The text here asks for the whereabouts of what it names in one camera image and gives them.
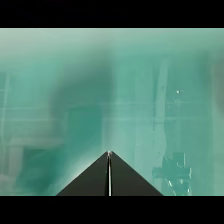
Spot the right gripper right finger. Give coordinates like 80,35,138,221
110,150,164,197

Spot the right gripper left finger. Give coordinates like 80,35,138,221
56,150,110,197

